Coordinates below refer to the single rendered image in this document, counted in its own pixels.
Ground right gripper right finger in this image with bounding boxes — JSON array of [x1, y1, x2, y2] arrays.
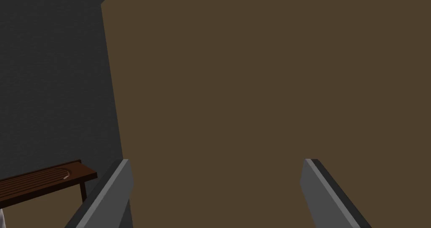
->
[[300, 158, 373, 228]]

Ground dark brown wooden table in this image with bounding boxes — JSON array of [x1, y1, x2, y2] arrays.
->
[[0, 159, 98, 209]]

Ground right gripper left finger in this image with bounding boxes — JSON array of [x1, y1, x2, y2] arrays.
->
[[64, 159, 134, 228]]

